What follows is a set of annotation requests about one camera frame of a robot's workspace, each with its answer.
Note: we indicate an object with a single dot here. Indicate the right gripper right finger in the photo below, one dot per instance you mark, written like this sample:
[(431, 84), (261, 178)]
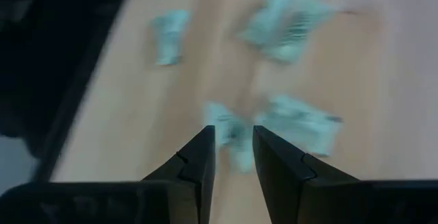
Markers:
[(280, 176)]

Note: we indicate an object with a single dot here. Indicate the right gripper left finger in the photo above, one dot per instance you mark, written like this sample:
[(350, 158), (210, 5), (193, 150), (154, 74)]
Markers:
[(200, 169)]

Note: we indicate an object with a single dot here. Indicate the green stevia packet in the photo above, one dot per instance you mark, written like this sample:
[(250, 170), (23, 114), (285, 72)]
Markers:
[(301, 123), (287, 27), (232, 135), (169, 37)]

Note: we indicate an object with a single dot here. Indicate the black bag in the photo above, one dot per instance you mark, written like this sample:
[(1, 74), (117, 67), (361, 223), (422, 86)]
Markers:
[(34, 46)]

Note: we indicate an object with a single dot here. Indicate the black metal table frame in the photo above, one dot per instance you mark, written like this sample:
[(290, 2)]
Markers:
[(68, 114)]

